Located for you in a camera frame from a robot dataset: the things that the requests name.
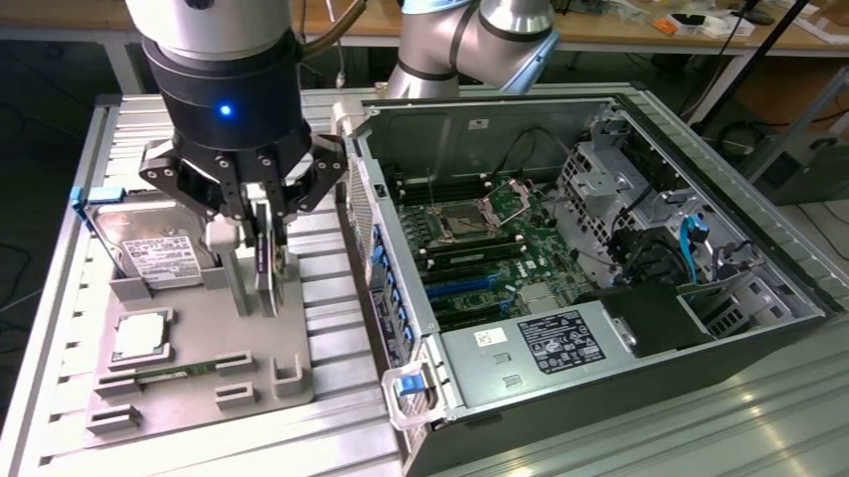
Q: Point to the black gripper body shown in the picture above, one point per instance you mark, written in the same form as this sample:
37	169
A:
225	89

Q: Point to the green graphics card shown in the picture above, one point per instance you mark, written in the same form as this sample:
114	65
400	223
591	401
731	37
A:
268	278

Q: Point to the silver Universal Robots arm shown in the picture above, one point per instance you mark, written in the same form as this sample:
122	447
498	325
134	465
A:
431	49

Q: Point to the blue disk caddy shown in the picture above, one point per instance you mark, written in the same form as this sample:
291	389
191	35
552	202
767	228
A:
105	195

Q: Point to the silver hard disk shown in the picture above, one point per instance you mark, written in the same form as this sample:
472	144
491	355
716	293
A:
152	253

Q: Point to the CPU socket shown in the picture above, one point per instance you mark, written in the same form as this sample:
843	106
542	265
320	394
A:
464	221

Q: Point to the black RAM stick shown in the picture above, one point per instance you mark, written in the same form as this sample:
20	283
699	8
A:
474	254

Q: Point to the metal socket cover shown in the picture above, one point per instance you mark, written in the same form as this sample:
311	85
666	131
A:
510	201

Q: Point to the grey parts rack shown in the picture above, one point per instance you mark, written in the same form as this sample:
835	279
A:
199	338

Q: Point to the silver CPU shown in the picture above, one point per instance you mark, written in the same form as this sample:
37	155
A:
138	335

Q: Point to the green motherboard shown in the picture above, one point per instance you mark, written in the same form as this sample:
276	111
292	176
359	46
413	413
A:
530	248

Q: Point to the green RAM stick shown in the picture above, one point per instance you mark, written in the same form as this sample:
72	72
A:
179	371

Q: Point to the silver chipset heatsink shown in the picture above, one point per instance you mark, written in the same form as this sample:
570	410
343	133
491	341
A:
538	298

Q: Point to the metal disk bay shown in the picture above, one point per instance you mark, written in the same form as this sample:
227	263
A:
596	189

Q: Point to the blue case latch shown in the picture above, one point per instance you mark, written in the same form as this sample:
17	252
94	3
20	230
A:
407	386

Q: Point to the grey power supply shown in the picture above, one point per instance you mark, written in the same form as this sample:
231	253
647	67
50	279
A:
484	367

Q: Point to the black open PC case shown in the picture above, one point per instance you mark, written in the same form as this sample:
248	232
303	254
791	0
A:
596	422

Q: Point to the black desk device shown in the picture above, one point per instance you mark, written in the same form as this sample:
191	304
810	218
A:
755	15

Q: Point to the black tripod pole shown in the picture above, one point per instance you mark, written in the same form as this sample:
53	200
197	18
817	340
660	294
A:
775	35

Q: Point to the grey floor cabinet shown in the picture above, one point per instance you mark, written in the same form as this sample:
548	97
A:
815	174

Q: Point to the wooden desk white frame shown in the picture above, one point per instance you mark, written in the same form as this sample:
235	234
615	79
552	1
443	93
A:
65	15

